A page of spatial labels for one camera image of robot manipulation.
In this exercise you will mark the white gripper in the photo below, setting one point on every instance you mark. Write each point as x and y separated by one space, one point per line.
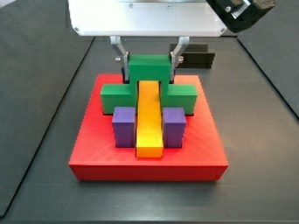
166 18

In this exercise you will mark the green stepped block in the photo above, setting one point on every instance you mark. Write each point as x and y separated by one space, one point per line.
148 68

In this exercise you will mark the black angle fixture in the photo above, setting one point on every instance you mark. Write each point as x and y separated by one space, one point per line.
196 57

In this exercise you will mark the red base board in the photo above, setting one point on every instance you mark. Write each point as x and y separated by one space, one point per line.
97 160

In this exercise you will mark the yellow arch bar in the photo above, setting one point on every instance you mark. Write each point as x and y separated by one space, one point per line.
149 144

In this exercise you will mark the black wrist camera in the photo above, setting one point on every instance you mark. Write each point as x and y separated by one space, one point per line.
239 14

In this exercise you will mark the purple post left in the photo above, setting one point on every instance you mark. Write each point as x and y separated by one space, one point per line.
124 126

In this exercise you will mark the purple post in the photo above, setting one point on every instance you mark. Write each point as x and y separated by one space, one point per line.
124 126
173 126

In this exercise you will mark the purple post right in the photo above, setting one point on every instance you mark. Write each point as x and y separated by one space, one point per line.
173 126

